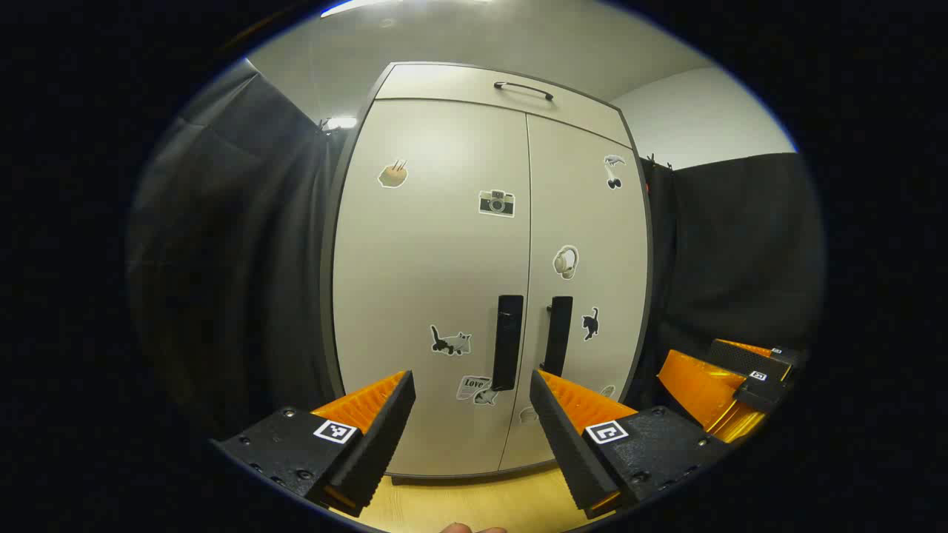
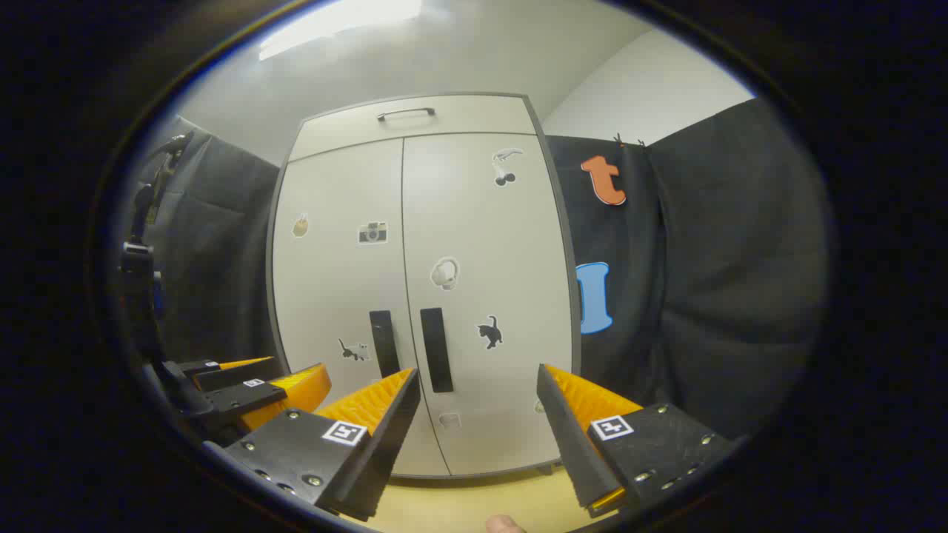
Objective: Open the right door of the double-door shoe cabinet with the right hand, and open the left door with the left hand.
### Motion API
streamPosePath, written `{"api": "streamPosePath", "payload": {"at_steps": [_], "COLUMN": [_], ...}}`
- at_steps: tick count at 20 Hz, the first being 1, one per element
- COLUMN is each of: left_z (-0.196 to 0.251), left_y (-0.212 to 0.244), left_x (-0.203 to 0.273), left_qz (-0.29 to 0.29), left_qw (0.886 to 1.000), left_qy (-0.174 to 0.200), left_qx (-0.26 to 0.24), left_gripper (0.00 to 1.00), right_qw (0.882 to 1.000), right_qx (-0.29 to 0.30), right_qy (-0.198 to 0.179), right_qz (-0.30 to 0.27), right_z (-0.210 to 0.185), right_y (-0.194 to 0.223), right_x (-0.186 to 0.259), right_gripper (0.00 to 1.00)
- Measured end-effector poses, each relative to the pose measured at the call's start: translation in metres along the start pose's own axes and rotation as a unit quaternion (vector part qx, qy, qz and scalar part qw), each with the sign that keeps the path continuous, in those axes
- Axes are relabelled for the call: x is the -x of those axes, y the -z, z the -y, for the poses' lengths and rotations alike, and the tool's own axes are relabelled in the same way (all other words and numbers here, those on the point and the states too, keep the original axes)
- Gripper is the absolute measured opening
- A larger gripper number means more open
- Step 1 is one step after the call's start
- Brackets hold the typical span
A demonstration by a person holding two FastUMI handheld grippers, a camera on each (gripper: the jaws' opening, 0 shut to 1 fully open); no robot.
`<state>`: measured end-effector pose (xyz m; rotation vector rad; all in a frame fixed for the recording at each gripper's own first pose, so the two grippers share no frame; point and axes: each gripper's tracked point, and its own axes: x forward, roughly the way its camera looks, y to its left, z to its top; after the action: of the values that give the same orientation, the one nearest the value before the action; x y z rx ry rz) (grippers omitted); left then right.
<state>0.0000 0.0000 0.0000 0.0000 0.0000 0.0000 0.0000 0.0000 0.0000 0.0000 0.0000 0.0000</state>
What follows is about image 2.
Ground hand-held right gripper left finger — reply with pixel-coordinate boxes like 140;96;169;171
224;368;421;522

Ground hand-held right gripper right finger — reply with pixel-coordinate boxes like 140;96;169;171
536;363;735;518

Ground white door with camera sticker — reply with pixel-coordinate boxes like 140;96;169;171
270;138;451;478

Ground black door handle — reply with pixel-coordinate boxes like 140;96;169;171
420;307;455;394
369;309;401;378

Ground white cabinet drawer front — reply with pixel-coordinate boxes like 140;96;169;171
289;95;538;162

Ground black backdrop cloth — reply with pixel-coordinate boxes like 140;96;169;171
141;115;286;367
544;96;830;441

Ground white double-door shoe cabinet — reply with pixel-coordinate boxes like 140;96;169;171
265;93;582;480

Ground white door with headphone sticker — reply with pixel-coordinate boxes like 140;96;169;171
402;133;578;476

